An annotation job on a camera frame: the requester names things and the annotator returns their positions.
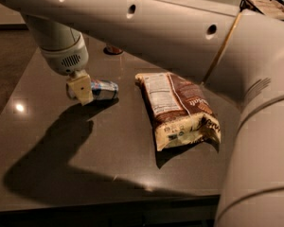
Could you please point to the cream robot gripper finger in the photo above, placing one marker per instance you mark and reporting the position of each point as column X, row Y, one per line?
column 78, row 86

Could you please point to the blue silver redbull can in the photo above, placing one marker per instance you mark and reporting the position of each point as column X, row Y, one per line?
column 104, row 89

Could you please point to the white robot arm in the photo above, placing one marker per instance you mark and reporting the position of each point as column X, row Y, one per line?
column 63, row 165

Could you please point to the red soda can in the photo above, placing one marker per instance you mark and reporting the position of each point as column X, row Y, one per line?
column 112, row 50

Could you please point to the brown cream snack bag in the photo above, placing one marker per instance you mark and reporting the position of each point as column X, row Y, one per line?
column 179, row 111

